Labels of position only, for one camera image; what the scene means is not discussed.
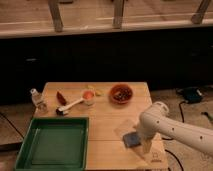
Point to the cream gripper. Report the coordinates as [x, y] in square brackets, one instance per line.
[146, 145]

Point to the yellow food piece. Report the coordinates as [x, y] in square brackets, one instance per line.
[95, 90]

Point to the orange bowl with beans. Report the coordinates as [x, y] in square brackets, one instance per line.
[120, 94]

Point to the green plastic tray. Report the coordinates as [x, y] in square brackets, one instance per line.
[54, 144]

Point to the blue sponge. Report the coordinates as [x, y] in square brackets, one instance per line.
[131, 140]

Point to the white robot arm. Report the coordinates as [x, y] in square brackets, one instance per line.
[154, 120]

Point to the wooden table leg right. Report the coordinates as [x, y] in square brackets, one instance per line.
[200, 12]

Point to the wooden table leg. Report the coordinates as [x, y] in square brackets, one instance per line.
[200, 12]
[55, 14]
[118, 13]

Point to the clear plastic bottle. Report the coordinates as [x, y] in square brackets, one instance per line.
[38, 100]

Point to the black power adapter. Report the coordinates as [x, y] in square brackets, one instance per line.
[191, 94]

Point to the wooden table leg left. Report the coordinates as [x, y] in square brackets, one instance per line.
[55, 14]

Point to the small orange cup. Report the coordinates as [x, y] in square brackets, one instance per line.
[88, 97]

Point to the wooden table leg middle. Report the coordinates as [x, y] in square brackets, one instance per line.
[118, 13]

